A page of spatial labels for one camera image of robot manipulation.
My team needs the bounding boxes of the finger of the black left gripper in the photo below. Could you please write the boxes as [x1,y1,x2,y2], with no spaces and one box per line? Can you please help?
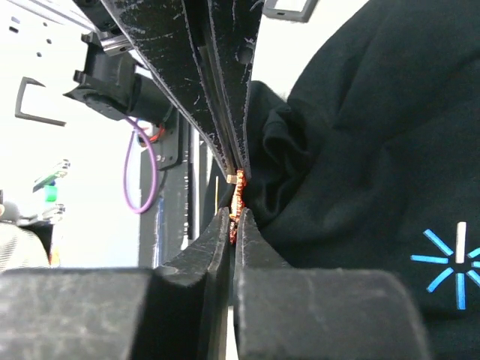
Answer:
[208,1,263,176]

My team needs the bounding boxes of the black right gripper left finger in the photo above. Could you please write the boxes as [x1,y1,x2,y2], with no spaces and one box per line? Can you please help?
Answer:
[1,209,230,359]

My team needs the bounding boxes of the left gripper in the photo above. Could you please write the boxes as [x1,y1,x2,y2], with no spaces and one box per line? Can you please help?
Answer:
[64,1,235,176]

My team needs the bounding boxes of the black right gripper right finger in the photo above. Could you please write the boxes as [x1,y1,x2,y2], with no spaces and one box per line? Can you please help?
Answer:
[234,209,431,359]

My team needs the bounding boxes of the black garment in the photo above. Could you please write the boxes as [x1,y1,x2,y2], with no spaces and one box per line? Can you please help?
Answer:
[244,1,479,359]

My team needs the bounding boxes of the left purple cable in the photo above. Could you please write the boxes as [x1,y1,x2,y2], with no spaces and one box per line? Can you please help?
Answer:
[122,115,158,215]

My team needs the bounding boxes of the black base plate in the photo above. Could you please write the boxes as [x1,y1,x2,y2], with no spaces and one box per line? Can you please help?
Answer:
[138,109,219,268]

